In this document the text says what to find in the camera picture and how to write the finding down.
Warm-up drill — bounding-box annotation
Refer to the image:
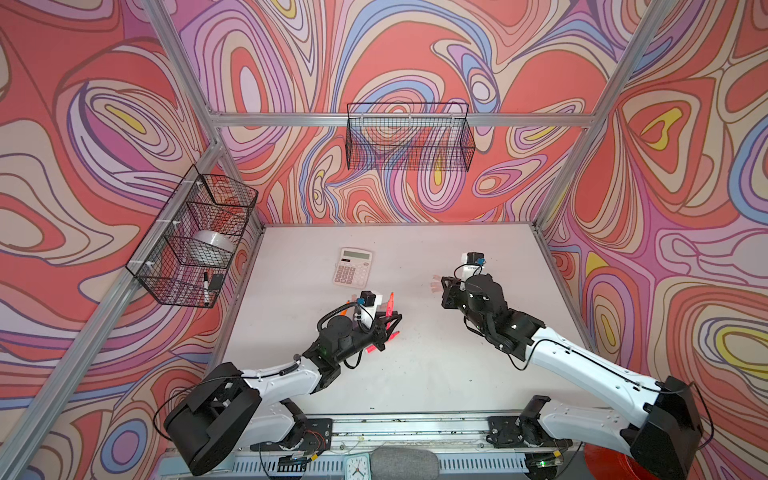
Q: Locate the black wire basket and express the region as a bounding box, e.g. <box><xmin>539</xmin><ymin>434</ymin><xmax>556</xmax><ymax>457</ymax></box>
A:
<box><xmin>345</xmin><ymin>100</ymin><xmax>476</xmax><ymax>172</ymax></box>
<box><xmin>126</xmin><ymin>166</ymin><xmax>258</xmax><ymax>309</ymax></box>

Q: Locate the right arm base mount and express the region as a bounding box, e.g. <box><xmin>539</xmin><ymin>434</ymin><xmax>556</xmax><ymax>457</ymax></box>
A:
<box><xmin>486</xmin><ymin>416</ymin><xmax>573</xmax><ymax>450</ymax></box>

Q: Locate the pink marker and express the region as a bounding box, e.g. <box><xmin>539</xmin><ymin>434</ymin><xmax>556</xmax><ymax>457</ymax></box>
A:
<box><xmin>366</xmin><ymin>341</ymin><xmax>386</xmax><ymax>354</ymax></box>
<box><xmin>386</xmin><ymin>292</ymin><xmax>394</xmax><ymax>318</ymax></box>

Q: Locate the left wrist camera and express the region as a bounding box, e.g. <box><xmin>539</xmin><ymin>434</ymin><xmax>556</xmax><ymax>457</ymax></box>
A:
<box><xmin>357</xmin><ymin>290</ymin><xmax>380</xmax><ymax>330</ymax></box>

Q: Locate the pink calculator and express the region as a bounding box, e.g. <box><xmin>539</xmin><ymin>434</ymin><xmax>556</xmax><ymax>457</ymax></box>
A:
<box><xmin>332</xmin><ymin>247</ymin><xmax>373</xmax><ymax>289</ymax></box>

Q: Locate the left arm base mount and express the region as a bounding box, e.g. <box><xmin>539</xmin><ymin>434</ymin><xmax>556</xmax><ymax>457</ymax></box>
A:
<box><xmin>263</xmin><ymin>417</ymin><xmax>333</xmax><ymax>455</ymax></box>

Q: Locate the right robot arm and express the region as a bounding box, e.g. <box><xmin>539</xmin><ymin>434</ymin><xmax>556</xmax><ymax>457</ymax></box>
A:
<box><xmin>441</xmin><ymin>274</ymin><xmax>703</xmax><ymax>479</ymax></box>

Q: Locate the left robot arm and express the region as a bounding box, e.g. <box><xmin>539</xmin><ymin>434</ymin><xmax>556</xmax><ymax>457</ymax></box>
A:
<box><xmin>163</xmin><ymin>311</ymin><xmax>402</xmax><ymax>476</ymax></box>

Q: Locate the silver tape roll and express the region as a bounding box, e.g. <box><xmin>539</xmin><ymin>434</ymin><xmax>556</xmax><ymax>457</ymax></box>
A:
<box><xmin>193</xmin><ymin>230</ymin><xmax>236</xmax><ymax>253</ymax></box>

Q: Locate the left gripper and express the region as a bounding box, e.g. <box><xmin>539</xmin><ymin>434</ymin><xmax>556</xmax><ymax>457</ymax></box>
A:
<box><xmin>331</xmin><ymin>313</ymin><xmax>402</xmax><ymax>368</ymax></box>

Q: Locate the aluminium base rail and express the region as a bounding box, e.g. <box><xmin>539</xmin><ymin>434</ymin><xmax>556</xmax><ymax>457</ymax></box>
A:
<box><xmin>225</xmin><ymin>406</ymin><xmax>628</xmax><ymax>479</ymax></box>

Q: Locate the black wire basket back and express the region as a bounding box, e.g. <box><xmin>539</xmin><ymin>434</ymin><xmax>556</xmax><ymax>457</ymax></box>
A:
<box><xmin>345</xmin><ymin>100</ymin><xmax>476</xmax><ymax>172</ymax></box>

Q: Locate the black wire basket left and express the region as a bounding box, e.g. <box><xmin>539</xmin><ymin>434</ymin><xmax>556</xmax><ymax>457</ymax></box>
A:
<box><xmin>126</xmin><ymin>166</ymin><xmax>258</xmax><ymax>309</ymax></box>

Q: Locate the small white clock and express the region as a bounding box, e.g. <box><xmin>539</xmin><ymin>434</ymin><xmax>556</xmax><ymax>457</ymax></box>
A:
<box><xmin>344</xmin><ymin>453</ymin><xmax>372</xmax><ymax>480</ymax></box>

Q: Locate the red bucket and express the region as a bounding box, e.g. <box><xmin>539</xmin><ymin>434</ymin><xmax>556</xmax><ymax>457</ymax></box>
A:
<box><xmin>584</xmin><ymin>444</ymin><xmax>640</xmax><ymax>480</ymax></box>

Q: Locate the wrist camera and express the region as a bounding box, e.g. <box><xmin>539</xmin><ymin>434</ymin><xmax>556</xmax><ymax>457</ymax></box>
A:
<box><xmin>357</xmin><ymin>290</ymin><xmax>380</xmax><ymax>330</ymax></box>
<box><xmin>458</xmin><ymin>252</ymin><xmax>486</xmax><ymax>280</ymax></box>

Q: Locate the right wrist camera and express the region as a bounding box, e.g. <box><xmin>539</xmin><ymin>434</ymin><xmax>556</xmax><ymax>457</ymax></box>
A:
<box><xmin>458</xmin><ymin>252</ymin><xmax>486</xmax><ymax>280</ymax></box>

